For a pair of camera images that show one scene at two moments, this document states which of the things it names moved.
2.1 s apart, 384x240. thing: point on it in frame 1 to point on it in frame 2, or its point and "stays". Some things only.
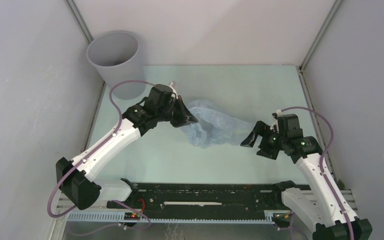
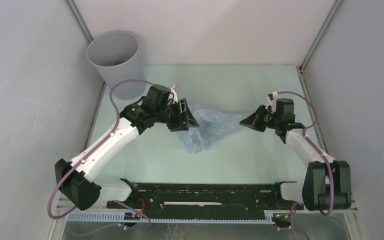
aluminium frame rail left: (99, 97) stays
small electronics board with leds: (132, 216) stays
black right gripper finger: (260, 128) to (256, 122)
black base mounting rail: (201, 199) stays
